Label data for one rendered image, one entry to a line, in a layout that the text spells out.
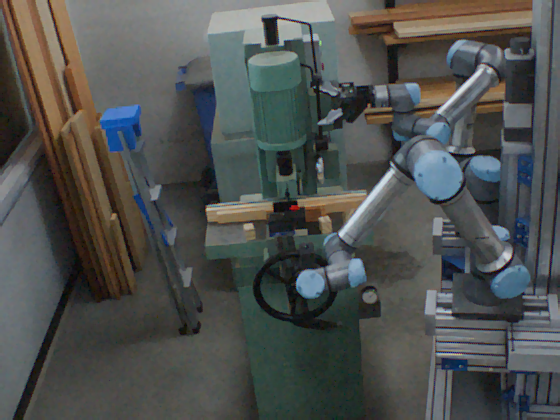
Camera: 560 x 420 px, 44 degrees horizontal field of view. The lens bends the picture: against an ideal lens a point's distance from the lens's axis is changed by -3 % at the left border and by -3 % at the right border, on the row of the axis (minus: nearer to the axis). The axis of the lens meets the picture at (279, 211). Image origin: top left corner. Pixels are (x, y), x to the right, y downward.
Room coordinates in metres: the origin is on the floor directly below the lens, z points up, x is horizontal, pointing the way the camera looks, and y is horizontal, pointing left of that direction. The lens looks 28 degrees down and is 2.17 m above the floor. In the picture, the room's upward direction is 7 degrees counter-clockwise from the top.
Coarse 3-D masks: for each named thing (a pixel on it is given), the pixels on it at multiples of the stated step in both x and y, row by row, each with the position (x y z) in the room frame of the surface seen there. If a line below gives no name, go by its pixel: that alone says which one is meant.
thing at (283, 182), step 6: (276, 168) 2.40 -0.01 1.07; (294, 168) 2.38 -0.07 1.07; (276, 174) 2.35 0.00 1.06; (294, 174) 2.32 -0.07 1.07; (282, 180) 2.29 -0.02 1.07; (288, 180) 2.28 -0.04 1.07; (294, 180) 2.28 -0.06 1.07; (282, 186) 2.28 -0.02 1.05; (288, 186) 2.28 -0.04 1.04; (294, 186) 2.28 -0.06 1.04; (282, 192) 2.28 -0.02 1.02; (294, 192) 2.28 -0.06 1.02
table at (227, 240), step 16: (208, 224) 2.34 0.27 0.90; (224, 224) 2.32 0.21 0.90; (240, 224) 2.31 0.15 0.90; (256, 224) 2.30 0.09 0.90; (336, 224) 2.22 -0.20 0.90; (208, 240) 2.22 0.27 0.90; (224, 240) 2.21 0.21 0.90; (240, 240) 2.19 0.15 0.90; (256, 240) 2.18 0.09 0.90; (320, 240) 2.16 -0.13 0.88; (368, 240) 2.16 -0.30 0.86; (208, 256) 2.18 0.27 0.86; (224, 256) 2.18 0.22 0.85; (240, 256) 2.18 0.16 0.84
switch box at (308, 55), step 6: (306, 36) 2.67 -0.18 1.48; (306, 42) 2.60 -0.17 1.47; (318, 42) 2.60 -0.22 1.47; (306, 48) 2.60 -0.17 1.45; (318, 48) 2.60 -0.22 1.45; (306, 54) 2.60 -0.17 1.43; (312, 54) 2.60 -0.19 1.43; (318, 54) 2.59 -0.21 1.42; (306, 60) 2.60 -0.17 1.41; (312, 60) 2.60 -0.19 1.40; (318, 60) 2.60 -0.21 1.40; (312, 66) 2.60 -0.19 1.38; (318, 66) 2.60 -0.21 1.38; (306, 72) 2.60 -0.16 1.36; (318, 72) 2.60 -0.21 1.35
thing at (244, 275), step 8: (320, 192) 2.69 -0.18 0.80; (328, 192) 2.68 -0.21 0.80; (240, 200) 2.71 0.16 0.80; (352, 256) 2.16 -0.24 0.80; (240, 272) 2.18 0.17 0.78; (248, 272) 2.18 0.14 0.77; (280, 272) 2.17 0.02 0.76; (288, 272) 2.17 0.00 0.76; (240, 280) 2.18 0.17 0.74; (248, 280) 2.18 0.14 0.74; (264, 280) 2.17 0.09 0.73; (272, 280) 2.17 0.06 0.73
